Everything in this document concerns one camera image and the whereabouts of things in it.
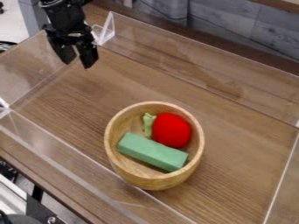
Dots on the red plush ball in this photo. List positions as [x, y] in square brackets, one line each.
[171, 130]

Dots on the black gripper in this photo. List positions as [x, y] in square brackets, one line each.
[68, 31]

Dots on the green rectangular block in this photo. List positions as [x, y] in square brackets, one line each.
[153, 152]

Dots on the small light green stick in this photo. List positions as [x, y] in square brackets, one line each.
[148, 119]

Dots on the grey table leg post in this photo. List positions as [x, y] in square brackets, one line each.
[34, 15]

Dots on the brown wooden bowl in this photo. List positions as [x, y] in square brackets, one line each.
[135, 171]

